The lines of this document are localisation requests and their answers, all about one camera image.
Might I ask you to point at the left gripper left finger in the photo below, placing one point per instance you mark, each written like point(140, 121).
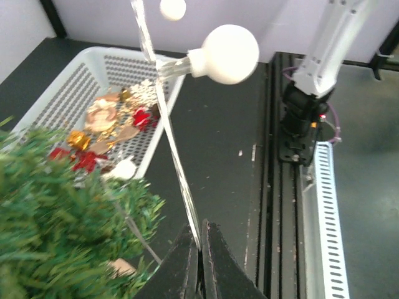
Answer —
point(177, 276)

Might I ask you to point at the white wooden snowflake ornament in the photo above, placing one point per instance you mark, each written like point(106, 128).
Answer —
point(144, 92)

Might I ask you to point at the red gift box ornament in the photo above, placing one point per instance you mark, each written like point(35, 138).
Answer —
point(60, 153)

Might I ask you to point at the small green christmas tree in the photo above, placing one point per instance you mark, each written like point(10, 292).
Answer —
point(60, 228)

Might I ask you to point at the black aluminium rail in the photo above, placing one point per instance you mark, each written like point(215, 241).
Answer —
point(275, 248)

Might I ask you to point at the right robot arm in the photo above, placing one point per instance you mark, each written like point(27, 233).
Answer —
point(312, 83)

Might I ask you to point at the burlap bow ornament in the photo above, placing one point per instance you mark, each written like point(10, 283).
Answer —
point(126, 133)

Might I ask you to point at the wooden tree base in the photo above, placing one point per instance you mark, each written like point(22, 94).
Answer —
point(121, 267)

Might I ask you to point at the red star ornament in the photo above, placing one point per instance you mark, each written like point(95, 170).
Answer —
point(87, 160)

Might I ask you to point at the gold gift box ornament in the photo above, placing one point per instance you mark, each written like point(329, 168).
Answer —
point(78, 140)

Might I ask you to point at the red poinsettia ornament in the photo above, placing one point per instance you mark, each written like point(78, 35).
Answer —
point(141, 118)

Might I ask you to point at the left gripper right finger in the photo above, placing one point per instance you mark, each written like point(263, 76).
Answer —
point(222, 276)

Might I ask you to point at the white slotted cable duct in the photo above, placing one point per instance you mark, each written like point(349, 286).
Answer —
point(332, 250)

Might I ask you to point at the black frame post left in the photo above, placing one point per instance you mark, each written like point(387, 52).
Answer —
point(54, 18)

